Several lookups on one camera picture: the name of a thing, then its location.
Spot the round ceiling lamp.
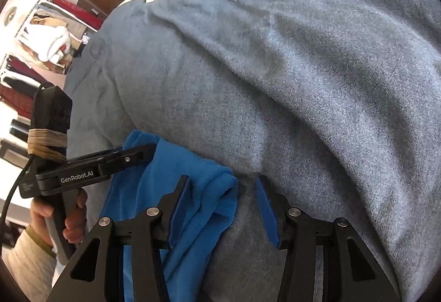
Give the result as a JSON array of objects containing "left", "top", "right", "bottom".
[{"left": 3, "top": 6, "right": 18, "bottom": 25}]

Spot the white cloth bundle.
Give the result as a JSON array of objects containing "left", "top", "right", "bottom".
[{"left": 19, "top": 25, "right": 73, "bottom": 63}]

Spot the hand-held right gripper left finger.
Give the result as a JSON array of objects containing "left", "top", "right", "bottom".
[{"left": 45, "top": 175, "right": 190, "bottom": 302}]

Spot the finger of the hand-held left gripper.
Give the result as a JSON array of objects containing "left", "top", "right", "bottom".
[{"left": 65, "top": 144, "right": 158, "bottom": 179}]

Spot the grey-blue blanket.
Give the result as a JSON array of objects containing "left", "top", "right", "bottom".
[{"left": 64, "top": 0, "right": 441, "bottom": 302}]

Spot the black cable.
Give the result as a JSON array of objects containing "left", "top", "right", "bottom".
[{"left": 0, "top": 81, "right": 53, "bottom": 230}]

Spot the person's left forearm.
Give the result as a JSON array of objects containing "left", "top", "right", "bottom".
[{"left": 0, "top": 224, "right": 57, "bottom": 299}]

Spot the person's left hand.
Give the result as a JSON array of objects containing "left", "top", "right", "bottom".
[{"left": 30, "top": 189, "right": 88, "bottom": 248}]

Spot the hanging clothes rack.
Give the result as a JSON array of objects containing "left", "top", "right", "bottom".
[{"left": 0, "top": 0, "right": 104, "bottom": 160}]

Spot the dark red quilted jacket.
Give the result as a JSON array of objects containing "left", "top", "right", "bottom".
[{"left": 0, "top": 83, "right": 36, "bottom": 118}]

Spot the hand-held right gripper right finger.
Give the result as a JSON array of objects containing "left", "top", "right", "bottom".
[{"left": 257, "top": 175, "right": 402, "bottom": 302}]

